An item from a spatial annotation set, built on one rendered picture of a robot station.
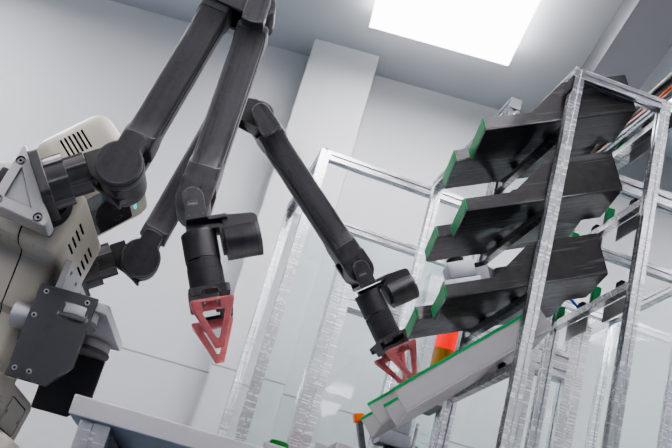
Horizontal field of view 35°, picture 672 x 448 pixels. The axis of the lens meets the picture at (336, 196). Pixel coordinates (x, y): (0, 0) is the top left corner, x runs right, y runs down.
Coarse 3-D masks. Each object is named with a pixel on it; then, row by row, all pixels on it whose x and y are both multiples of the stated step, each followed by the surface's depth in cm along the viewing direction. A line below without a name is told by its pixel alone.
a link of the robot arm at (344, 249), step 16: (256, 112) 220; (272, 112) 221; (272, 128) 221; (272, 144) 223; (288, 144) 224; (272, 160) 224; (288, 160) 223; (288, 176) 223; (304, 176) 223; (304, 192) 223; (320, 192) 223; (304, 208) 223; (320, 208) 222; (320, 224) 222; (336, 224) 223; (336, 240) 222; (352, 240) 222; (336, 256) 221; (352, 256) 221; (368, 256) 222; (352, 272) 221
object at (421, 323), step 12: (420, 312) 190; (492, 312) 193; (552, 312) 201; (408, 324) 198; (420, 324) 192; (432, 324) 194; (444, 324) 195; (456, 324) 197; (468, 324) 198; (408, 336) 200; (420, 336) 200
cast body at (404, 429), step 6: (402, 426) 214; (408, 426) 214; (390, 432) 213; (396, 432) 213; (402, 432) 213; (408, 432) 213; (378, 438) 212; (384, 438) 212; (390, 438) 212; (396, 438) 212; (402, 438) 213; (408, 438) 213; (378, 444) 214; (384, 444) 212; (390, 444) 212; (396, 444) 212; (402, 444) 212; (408, 444) 213
